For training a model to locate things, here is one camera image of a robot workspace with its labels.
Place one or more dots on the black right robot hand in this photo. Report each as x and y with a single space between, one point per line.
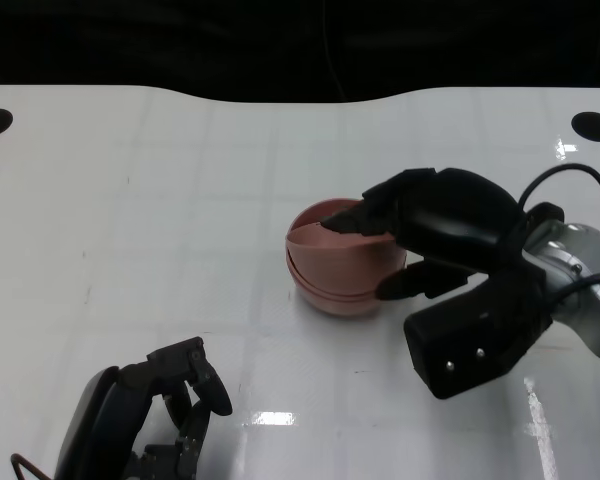
460 220

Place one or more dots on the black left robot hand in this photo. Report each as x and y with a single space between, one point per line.
105 425

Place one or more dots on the pink plastic bowl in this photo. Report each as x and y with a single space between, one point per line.
345 307
340 265
300 280

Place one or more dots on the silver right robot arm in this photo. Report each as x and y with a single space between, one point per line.
575 250

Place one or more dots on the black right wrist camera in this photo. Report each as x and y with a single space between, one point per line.
455 330

